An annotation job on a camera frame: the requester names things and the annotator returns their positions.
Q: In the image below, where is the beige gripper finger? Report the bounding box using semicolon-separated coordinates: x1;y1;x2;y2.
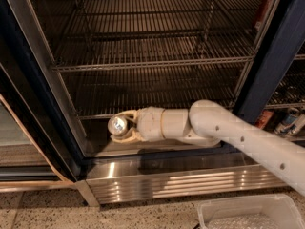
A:
111;127;141;143
116;110;138;122

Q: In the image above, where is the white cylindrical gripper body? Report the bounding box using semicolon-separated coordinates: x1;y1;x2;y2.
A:
137;107;191;141

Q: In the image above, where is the silver redbull can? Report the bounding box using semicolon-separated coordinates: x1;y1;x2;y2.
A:
108;115;128;135

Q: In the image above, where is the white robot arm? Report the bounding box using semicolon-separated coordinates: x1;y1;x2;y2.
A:
108;100;305;195

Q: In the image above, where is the stainless steel fridge base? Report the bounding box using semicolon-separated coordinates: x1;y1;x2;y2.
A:
75;150;285;206

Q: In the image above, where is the open glass fridge door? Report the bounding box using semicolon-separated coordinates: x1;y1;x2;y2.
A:
0;0;83;191

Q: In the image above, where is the red can right compartment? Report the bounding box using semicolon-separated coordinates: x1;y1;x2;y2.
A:
255;110;275;129

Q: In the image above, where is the white blue can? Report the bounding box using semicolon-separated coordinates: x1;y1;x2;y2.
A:
274;108;300;135

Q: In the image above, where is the white can far right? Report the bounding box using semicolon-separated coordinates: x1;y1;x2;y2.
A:
289;110;305;136

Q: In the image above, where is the dark blue fridge pillar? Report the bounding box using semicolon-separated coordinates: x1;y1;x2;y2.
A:
233;0;305;124

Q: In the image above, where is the clear plastic bin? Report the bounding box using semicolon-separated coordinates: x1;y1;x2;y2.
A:
197;194;305;229

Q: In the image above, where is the bottom wire fridge shelf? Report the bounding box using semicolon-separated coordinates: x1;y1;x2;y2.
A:
75;65;240;120

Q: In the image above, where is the wire fridge shelf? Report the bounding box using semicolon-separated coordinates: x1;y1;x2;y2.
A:
51;31;254;73
71;0;260;40
75;65;240;120

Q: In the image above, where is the middle wire fridge shelf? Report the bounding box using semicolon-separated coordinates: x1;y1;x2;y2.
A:
51;31;254;73

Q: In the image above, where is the upper wire fridge shelf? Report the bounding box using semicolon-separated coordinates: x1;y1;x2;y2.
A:
71;0;260;40

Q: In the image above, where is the right compartment wire shelf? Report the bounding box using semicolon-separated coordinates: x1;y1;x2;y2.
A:
266;43;305;109

